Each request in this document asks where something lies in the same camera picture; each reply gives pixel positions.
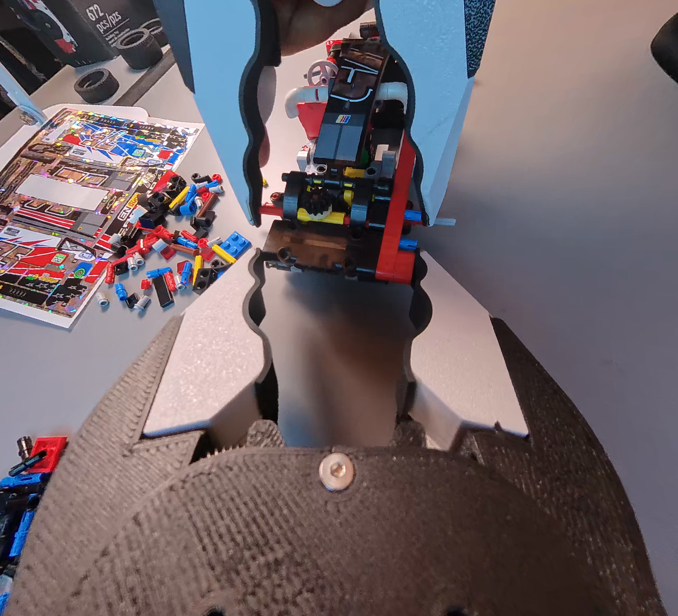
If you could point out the holographic sticker sheet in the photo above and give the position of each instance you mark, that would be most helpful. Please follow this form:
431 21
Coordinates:
63 202

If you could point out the black rubber tire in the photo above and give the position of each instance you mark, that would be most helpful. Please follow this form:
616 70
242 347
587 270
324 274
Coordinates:
158 30
96 87
139 52

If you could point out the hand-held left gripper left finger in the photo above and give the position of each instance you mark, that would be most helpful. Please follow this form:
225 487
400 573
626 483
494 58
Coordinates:
212 361

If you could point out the white stand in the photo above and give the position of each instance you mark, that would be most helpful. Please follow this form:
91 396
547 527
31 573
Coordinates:
16 97

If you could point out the person's right hand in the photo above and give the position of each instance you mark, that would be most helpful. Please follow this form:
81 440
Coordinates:
318 28

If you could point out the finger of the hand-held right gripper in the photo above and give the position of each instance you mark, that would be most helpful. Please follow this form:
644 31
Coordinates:
434 44
222 70

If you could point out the red black lego beam assembly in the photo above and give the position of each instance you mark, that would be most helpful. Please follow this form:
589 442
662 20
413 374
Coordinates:
394 234

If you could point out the pile of mixed lego pieces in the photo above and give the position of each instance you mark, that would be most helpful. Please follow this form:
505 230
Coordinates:
175 240

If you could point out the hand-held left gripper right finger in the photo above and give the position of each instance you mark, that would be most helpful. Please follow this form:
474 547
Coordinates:
466 361

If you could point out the lego race car model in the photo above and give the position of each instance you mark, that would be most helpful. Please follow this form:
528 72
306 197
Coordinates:
344 134

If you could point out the pile of black blue pins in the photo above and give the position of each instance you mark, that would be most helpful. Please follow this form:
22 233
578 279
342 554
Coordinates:
26 494

